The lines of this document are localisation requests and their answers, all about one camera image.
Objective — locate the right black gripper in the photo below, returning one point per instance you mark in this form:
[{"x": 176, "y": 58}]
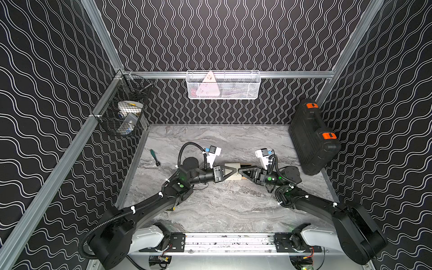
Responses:
[{"x": 260, "y": 175}]

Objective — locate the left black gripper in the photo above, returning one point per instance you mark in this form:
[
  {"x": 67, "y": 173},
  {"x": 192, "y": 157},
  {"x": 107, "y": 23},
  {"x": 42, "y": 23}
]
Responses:
[{"x": 217, "y": 173}]

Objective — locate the white jewelry box sleeve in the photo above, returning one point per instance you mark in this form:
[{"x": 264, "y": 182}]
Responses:
[{"x": 234, "y": 175}]

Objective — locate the tan jewelry box drawer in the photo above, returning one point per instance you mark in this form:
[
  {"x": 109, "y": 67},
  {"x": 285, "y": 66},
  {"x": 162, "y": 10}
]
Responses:
[{"x": 242, "y": 166}]

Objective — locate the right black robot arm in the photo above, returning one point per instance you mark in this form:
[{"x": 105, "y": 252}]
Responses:
[{"x": 355, "y": 233}]

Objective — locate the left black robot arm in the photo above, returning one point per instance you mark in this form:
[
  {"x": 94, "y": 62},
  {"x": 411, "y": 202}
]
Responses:
[{"x": 119, "y": 232}]

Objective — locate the black plastic tool case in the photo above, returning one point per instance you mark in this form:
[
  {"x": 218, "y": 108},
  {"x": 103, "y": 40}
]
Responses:
[{"x": 314, "y": 142}]

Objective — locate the pink triangular card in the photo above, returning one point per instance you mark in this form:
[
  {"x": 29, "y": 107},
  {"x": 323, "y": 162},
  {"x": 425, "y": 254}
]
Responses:
[{"x": 208, "y": 88}]

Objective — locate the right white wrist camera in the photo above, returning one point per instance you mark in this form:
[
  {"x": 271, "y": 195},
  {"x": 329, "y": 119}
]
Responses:
[{"x": 263, "y": 155}]

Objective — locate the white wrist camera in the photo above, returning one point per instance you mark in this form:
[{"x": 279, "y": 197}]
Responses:
[
  {"x": 263, "y": 155},
  {"x": 210, "y": 155}
]

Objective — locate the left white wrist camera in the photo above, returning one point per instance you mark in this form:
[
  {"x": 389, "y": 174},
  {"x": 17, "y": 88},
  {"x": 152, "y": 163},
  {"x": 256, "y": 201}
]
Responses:
[{"x": 210, "y": 155}]

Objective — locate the green handled screwdriver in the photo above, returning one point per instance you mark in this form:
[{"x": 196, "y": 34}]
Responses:
[{"x": 153, "y": 154}]

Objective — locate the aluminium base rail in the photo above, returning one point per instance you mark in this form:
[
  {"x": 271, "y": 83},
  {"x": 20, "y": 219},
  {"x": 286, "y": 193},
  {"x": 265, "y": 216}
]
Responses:
[{"x": 229, "y": 243}]

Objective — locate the white wire wall basket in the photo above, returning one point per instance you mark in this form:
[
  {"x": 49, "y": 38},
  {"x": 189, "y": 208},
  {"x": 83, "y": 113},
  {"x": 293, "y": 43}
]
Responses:
[{"x": 233, "y": 84}]

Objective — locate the black wire mesh basket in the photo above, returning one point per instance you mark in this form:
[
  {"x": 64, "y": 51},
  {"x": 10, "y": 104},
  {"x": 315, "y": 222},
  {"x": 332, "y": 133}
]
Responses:
[{"x": 130, "y": 88}]

